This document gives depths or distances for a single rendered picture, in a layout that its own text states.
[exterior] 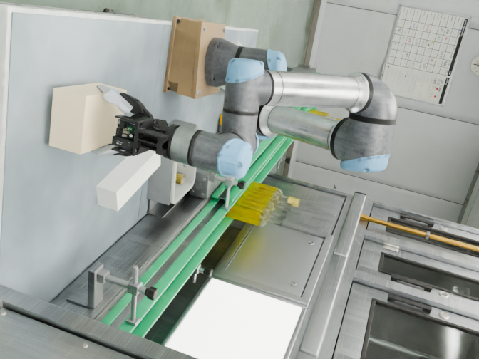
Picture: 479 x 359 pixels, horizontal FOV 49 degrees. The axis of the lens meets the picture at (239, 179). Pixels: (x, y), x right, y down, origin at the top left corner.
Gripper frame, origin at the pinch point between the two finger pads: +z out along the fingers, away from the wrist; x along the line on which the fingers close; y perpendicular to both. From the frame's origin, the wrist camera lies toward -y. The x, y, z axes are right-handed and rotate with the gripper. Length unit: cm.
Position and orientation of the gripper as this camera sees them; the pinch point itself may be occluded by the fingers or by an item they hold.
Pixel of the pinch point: (95, 117)
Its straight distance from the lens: 117.7
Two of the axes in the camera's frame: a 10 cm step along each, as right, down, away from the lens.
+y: -3.2, 2.3, -9.2
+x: -1.8, 9.4, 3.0
